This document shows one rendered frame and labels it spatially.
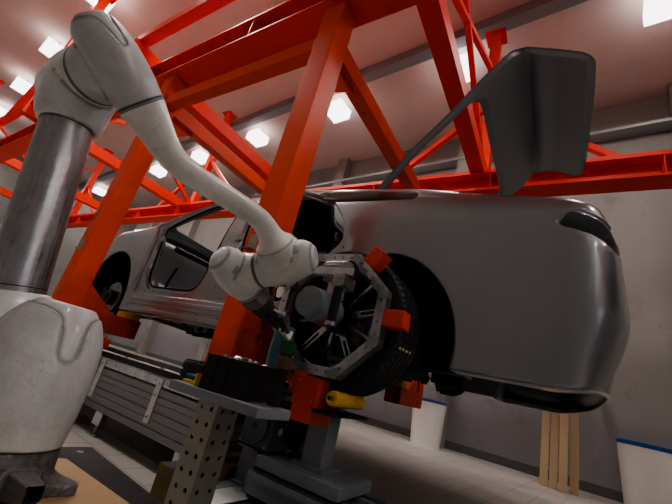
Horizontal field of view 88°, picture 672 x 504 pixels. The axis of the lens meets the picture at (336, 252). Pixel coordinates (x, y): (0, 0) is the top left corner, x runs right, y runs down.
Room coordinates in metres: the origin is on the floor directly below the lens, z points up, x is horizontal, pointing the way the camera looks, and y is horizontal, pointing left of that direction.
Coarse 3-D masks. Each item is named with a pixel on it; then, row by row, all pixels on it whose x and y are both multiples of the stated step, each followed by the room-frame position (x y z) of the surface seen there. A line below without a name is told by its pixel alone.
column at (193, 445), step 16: (208, 416) 1.29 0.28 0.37; (224, 416) 1.31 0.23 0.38; (192, 432) 1.32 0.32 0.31; (208, 432) 1.28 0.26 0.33; (224, 432) 1.33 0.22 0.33; (192, 448) 1.31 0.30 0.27; (208, 448) 1.29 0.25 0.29; (224, 448) 1.35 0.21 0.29; (192, 464) 1.29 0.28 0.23; (208, 464) 1.31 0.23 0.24; (176, 480) 1.32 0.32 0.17; (192, 480) 1.28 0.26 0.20; (208, 480) 1.32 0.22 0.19; (176, 496) 1.31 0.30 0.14; (192, 496) 1.29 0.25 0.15; (208, 496) 1.34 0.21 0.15
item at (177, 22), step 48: (96, 0) 4.65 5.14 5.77; (288, 0) 1.94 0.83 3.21; (336, 0) 1.69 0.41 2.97; (384, 0) 1.61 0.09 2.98; (432, 0) 1.70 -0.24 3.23; (144, 48) 2.94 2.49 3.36; (192, 48) 2.63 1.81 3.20; (240, 48) 2.28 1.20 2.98; (288, 48) 2.16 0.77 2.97; (432, 48) 2.06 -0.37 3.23; (480, 48) 3.02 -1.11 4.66; (0, 144) 5.90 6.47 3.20; (240, 144) 4.18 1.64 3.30; (432, 144) 4.16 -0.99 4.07; (480, 144) 3.13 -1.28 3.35; (0, 192) 9.09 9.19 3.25; (480, 192) 3.46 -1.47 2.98; (528, 192) 3.25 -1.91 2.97; (576, 192) 3.06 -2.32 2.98
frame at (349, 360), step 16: (320, 256) 1.58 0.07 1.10; (336, 256) 1.54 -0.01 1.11; (352, 256) 1.49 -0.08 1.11; (368, 272) 1.43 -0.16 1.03; (288, 288) 1.66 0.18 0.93; (384, 288) 1.38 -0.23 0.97; (288, 304) 1.72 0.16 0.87; (384, 304) 1.38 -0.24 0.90; (384, 336) 1.42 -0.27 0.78; (352, 352) 1.43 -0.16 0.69; (368, 352) 1.40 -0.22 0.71; (304, 368) 1.55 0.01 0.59; (320, 368) 1.51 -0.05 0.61; (336, 368) 1.46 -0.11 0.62; (352, 368) 1.47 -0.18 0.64
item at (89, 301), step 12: (84, 300) 2.91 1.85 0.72; (96, 300) 2.98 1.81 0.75; (96, 312) 3.00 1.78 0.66; (108, 312) 3.09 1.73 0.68; (120, 312) 3.25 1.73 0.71; (108, 324) 3.11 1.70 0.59; (120, 324) 3.18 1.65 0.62; (132, 324) 3.26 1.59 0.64; (120, 336) 3.22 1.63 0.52; (132, 336) 3.30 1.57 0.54
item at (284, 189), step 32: (320, 32) 1.74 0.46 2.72; (320, 64) 1.69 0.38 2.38; (320, 96) 1.71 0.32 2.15; (288, 128) 1.74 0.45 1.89; (320, 128) 1.78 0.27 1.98; (288, 160) 1.69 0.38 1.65; (288, 192) 1.70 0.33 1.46; (288, 224) 1.76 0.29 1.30; (224, 320) 1.73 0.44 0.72; (256, 320) 1.74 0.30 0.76; (224, 352) 1.69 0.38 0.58
